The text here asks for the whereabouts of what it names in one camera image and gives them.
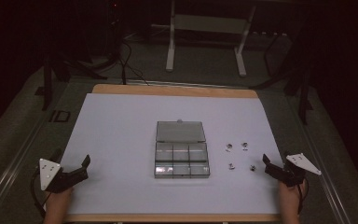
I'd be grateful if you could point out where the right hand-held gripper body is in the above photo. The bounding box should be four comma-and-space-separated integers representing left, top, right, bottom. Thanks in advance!
265, 153, 323, 189

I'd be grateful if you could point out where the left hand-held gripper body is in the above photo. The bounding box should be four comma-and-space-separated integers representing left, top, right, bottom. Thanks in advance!
39, 158, 90, 194

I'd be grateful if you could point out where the clear plastic compartment box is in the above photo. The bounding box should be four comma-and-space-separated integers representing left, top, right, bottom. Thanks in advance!
153, 119, 212, 179

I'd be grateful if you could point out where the person's right hand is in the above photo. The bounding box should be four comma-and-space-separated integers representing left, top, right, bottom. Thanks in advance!
277, 179, 309, 216

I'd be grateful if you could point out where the person's left hand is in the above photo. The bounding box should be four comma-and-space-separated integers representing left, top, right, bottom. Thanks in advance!
44, 187, 75, 219

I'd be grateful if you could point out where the white table mat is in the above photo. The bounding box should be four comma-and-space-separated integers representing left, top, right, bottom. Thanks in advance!
59, 92, 285, 216

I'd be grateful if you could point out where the black tripod stand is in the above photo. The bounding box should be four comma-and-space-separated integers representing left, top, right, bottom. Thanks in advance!
250, 29, 314, 126
34, 50, 109, 112

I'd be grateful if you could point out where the wooden table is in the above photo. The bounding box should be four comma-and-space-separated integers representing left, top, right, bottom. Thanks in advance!
62, 83, 286, 223

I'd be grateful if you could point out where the right hand-held gripper cable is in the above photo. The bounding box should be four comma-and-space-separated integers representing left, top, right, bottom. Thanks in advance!
296, 182, 309, 217

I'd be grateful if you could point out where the hand-held gripper cable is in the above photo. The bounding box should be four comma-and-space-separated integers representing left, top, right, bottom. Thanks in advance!
30, 172, 49, 218
296, 182, 309, 217

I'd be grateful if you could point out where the left hand-held gripper cable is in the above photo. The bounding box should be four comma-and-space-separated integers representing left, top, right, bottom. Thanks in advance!
30, 172, 49, 218

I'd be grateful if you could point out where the metal floor rail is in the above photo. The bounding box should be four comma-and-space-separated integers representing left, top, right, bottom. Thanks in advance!
0, 116, 55, 220
292, 122, 352, 224

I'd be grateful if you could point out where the black rectangular floor frame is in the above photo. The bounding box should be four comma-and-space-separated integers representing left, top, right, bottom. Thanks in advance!
49, 109, 72, 123

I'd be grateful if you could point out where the black floor cable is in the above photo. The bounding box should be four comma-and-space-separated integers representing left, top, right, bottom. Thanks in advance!
117, 38, 151, 87

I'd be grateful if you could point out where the white metal stand frame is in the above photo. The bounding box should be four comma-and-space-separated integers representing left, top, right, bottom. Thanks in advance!
165, 0, 257, 78

